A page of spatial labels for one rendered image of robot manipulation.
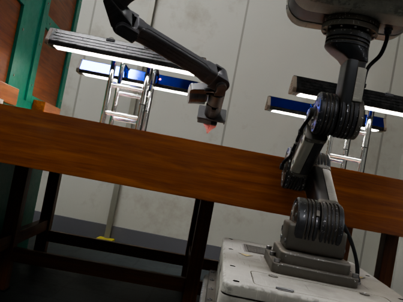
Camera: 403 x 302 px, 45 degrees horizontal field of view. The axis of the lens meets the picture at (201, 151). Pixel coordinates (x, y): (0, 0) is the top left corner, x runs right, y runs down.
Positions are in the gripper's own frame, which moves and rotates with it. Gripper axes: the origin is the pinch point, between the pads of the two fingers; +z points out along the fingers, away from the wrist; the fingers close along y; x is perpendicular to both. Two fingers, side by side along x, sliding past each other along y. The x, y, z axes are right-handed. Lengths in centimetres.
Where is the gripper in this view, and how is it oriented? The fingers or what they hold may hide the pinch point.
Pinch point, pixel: (207, 130)
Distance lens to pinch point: 182.5
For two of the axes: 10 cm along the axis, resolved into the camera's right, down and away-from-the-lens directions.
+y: -9.8, -1.9, -0.4
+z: -1.6, 6.5, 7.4
